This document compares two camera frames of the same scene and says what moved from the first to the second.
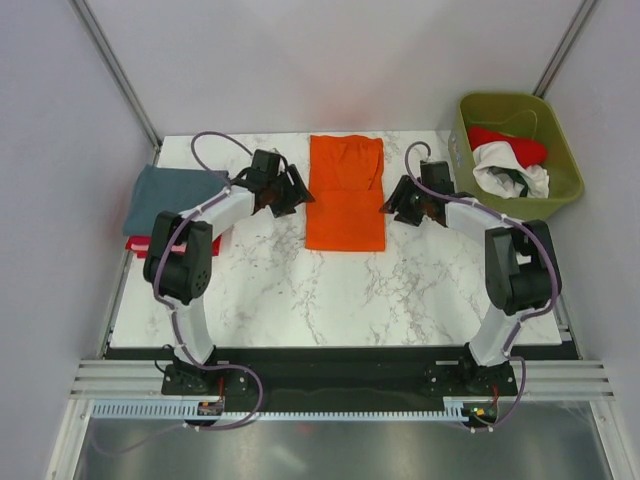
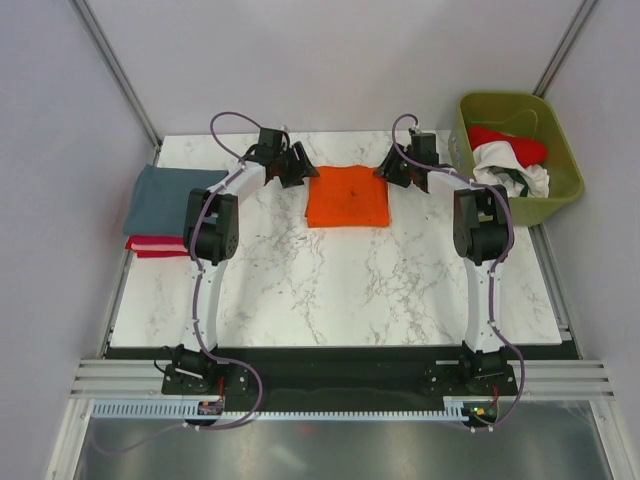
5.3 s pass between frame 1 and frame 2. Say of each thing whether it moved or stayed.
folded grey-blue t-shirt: stayed
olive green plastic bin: stayed
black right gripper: moved
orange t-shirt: moved
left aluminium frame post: stayed
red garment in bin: stayed
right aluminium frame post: stayed
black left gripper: moved
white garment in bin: stayed
